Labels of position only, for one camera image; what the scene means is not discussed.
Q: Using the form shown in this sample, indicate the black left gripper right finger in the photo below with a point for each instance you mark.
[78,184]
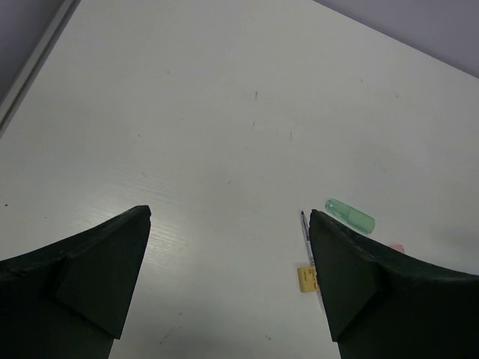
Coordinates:
[381,303]

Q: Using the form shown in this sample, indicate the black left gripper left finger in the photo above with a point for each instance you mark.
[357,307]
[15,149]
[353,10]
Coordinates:
[70,299]

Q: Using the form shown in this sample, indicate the yellow eraser block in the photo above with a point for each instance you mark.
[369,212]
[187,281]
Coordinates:
[307,277]

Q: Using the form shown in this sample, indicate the green translucent highlighter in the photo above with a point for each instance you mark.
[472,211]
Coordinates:
[351,216]

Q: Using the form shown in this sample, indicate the pink red gel pen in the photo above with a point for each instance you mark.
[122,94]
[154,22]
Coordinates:
[398,248]

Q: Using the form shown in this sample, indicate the blue ballpoint pen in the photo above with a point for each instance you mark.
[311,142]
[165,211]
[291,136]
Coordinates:
[305,228]

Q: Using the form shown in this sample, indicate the aluminium table edge rail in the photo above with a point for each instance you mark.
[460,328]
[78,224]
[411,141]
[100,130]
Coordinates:
[29,30]

